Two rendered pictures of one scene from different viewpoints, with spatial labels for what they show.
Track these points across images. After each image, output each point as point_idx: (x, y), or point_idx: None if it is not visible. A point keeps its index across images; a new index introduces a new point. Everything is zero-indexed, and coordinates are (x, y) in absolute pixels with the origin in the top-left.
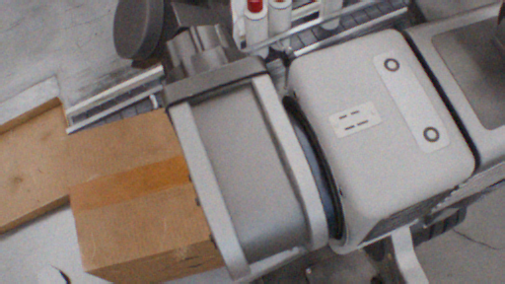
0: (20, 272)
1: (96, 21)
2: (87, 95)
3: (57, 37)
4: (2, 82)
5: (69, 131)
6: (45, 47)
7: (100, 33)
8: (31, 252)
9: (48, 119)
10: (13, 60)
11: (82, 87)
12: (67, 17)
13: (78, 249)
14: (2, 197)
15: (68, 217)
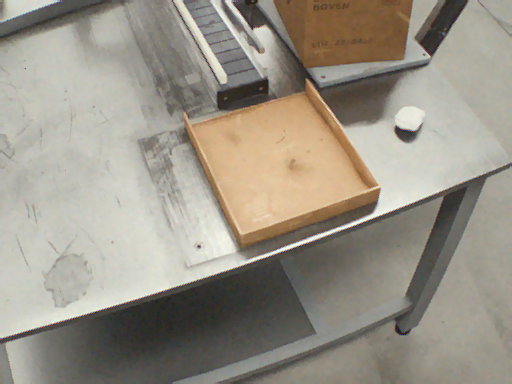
0: (408, 158)
1: (74, 110)
2: (180, 103)
3: (80, 148)
4: (128, 211)
5: (262, 45)
6: (90, 160)
7: (94, 103)
8: (384, 147)
9: (208, 137)
10: (95, 201)
11: (167, 109)
12: (52, 142)
13: (372, 103)
14: (318, 182)
15: (338, 111)
